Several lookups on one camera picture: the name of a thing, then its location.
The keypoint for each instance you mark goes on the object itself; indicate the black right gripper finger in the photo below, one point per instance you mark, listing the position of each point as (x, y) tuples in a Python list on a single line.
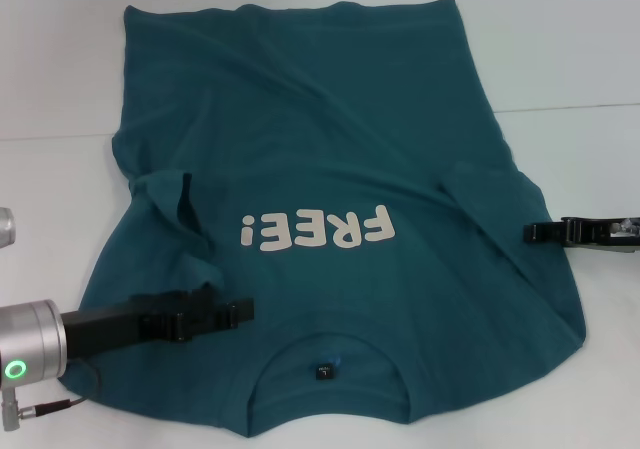
[(555, 232)]

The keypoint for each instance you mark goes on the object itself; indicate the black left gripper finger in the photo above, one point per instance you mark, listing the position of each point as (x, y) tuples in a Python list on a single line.
[(220, 315)]

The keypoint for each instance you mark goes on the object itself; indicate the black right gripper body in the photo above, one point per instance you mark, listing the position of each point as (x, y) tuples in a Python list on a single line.
[(625, 239)]

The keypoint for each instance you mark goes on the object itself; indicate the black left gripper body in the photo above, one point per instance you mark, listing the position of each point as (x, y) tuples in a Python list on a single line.
[(105, 326)]

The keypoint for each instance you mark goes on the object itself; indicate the teal t-shirt with FREE print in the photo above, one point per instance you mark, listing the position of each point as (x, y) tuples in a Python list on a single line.
[(300, 119)]

